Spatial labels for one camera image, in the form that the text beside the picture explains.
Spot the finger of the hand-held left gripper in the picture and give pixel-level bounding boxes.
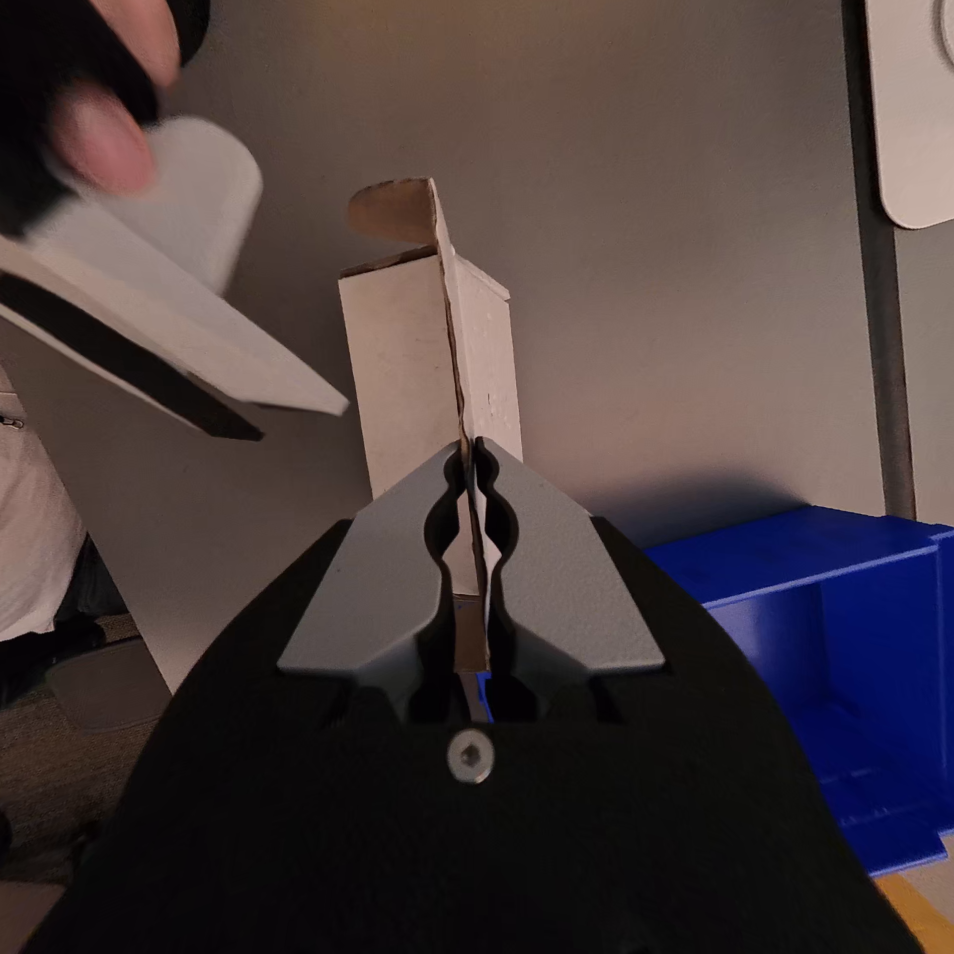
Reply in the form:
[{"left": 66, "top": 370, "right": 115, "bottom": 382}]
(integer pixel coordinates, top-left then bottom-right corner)
[{"left": 0, "top": 224, "right": 351, "bottom": 442}]

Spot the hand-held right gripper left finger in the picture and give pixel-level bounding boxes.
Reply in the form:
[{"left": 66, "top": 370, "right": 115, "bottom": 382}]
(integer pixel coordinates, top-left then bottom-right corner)
[{"left": 276, "top": 438, "right": 473, "bottom": 724}]

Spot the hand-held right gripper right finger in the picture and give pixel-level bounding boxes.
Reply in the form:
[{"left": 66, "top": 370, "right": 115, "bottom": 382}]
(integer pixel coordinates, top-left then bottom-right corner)
[{"left": 475, "top": 434, "right": 667, "bottom": 724}]

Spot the white cardboard box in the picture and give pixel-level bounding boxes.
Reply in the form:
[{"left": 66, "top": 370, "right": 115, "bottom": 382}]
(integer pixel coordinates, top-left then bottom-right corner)
[{"left": 337, "top": 176, "right": 524, "bottom": 675}]

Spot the blue plastic bin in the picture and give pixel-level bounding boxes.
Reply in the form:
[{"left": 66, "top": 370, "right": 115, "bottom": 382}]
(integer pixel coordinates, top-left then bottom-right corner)
[{"left": 644, "top": 505, "right": 954, "bottom": 879}]

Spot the person's left hand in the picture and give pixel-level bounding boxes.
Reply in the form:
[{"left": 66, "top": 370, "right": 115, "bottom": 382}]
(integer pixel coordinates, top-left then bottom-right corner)
[{"left": 52, "top": 0, "right": 183, "bottom": 196}]

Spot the person's white jacket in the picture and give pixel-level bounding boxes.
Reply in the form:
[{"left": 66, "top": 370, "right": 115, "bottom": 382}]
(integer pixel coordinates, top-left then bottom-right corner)
[{"left": 0, "top": 361, "right": 86, "bottom": 643}]

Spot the yellow plastic bin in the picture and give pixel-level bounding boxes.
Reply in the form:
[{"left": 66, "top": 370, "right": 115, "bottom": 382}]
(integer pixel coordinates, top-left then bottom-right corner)
[{"left": 871, "top": 871, "right": 954, "bottom": 954}]

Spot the white stand base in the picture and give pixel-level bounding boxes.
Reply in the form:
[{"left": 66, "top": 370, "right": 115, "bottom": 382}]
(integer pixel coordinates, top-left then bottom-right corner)
[{"left": 865, "top": 0, "right": 954, "bottom": 230}]

